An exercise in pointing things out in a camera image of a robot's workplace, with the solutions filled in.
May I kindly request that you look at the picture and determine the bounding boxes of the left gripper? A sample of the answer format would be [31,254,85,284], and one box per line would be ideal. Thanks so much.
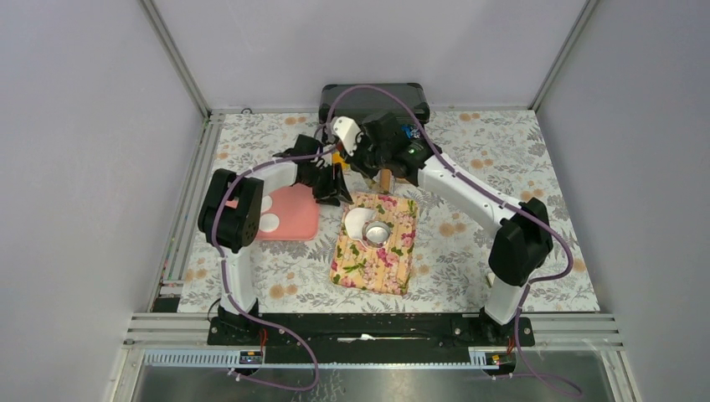
[301,162,352,206]

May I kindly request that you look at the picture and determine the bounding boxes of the wooden double-ended rolling pin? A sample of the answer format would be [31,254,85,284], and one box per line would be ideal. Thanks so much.
[378,169,392,194]

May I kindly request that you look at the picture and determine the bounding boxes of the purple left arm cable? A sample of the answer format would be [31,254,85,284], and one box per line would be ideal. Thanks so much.
[210,122,345,393]

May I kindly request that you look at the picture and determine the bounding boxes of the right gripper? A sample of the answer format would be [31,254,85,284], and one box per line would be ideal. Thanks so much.
[340,132,389,181]

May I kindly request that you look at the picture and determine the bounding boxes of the floral yellow tray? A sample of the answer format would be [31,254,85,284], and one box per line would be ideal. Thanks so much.
[329,193,419,296]

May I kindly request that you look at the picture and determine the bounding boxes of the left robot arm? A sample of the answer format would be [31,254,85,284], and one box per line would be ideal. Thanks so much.
[198,135,352,344]

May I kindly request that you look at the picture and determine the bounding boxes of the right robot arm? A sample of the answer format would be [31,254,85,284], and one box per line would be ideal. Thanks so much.
[324,112,554,345]

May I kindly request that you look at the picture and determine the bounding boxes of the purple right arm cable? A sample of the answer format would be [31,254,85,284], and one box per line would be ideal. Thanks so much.
[326,84,584,398]

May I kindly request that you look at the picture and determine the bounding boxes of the white dough ball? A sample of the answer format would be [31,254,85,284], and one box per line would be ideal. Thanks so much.
[343,207,376,242]

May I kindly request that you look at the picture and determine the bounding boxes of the black poker chip case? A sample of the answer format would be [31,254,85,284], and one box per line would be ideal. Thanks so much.
[318,83,431,126]

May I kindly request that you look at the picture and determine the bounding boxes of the white dough wrapper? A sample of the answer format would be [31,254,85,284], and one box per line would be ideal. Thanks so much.
[260,196,273,214]
[259,214,280,233]

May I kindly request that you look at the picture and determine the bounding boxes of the orange green sticky notes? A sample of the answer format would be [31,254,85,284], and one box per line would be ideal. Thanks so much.
[332,152,349,171]

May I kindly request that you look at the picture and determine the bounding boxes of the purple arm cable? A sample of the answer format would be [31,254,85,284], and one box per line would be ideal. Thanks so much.
[210,122,345,393]
[326,84,584,398]

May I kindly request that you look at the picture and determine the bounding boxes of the pink plastic tray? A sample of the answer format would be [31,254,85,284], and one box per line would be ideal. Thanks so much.
[255,184,320,241]

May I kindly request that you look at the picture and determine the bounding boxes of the white dough wrapper upper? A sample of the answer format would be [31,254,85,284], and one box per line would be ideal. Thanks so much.
[260,196,273,214]

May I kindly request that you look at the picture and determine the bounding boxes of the blue small blind button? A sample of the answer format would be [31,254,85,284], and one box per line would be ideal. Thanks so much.
[402,125,420,139]

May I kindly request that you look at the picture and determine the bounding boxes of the round metal cutter ring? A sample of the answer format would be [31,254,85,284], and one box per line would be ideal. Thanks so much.
[363,220,394,247]

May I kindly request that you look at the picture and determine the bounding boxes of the white dough wrapper lower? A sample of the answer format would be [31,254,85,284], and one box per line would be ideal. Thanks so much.
[259,214,280,233]

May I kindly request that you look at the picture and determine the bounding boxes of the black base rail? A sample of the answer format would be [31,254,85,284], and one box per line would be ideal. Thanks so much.
[207,312,536,365]

